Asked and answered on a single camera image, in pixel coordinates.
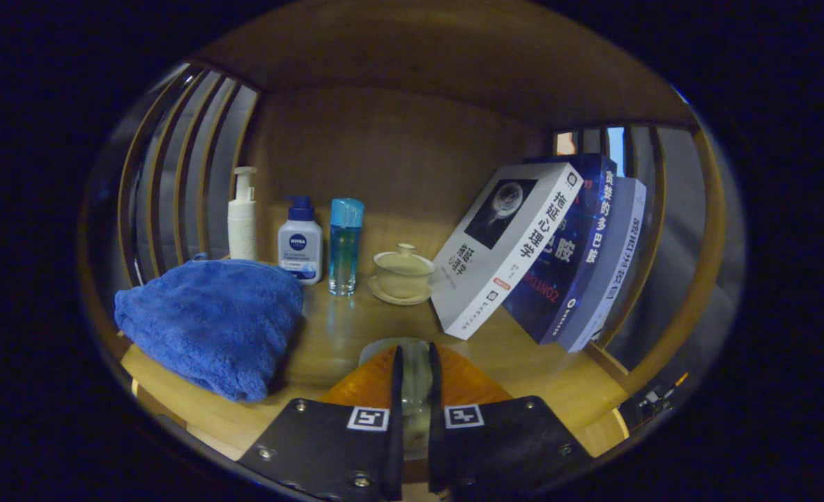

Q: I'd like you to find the wooden cabinet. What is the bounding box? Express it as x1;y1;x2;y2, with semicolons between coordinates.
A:
81;0;744;482

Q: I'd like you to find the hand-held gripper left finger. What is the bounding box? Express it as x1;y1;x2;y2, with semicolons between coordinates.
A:
236;345;404;502

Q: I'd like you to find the black and orange equipment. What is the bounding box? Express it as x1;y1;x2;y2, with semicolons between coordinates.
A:
635;373;692;423

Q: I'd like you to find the white book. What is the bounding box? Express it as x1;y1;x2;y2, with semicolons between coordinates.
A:
429;162;584;341

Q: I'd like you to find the dark blue book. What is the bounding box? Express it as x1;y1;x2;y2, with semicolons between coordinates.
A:
503;153;618;345

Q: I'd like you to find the blue folded towel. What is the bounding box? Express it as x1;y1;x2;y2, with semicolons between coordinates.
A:
114;253;305;403

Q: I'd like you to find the white bottle with blue cap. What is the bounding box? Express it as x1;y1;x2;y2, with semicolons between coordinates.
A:
277;195;323;285

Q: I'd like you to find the white pump bottle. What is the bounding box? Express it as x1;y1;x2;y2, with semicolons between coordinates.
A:
227;166;259;262

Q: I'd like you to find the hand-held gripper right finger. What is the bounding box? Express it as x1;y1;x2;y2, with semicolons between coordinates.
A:
427;342;594;499

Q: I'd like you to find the clear blue bottle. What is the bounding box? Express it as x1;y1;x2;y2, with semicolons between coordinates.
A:
328;198;365;296

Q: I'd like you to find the wooden countertop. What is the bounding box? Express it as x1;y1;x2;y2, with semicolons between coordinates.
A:
119;275;629;462

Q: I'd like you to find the cream lidded teacup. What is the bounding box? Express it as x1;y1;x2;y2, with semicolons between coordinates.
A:
368;243;436;306

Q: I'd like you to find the light blue book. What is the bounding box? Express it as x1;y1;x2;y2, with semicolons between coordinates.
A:
557;177;648;352

